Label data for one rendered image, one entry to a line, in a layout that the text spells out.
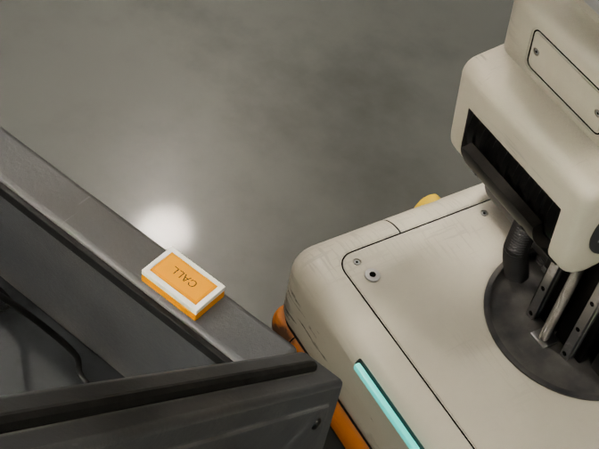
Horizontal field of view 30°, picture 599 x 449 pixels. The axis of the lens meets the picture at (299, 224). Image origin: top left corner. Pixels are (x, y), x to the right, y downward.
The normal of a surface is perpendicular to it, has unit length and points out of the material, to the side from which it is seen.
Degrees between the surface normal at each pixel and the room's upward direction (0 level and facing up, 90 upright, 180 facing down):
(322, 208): 0
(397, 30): 0
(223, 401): 43
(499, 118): 98
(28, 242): 90
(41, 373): 0
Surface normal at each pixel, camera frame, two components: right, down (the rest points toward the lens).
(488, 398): 0.14, -0.65
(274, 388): 0.52, -0.84
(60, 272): -0.62, 0.53
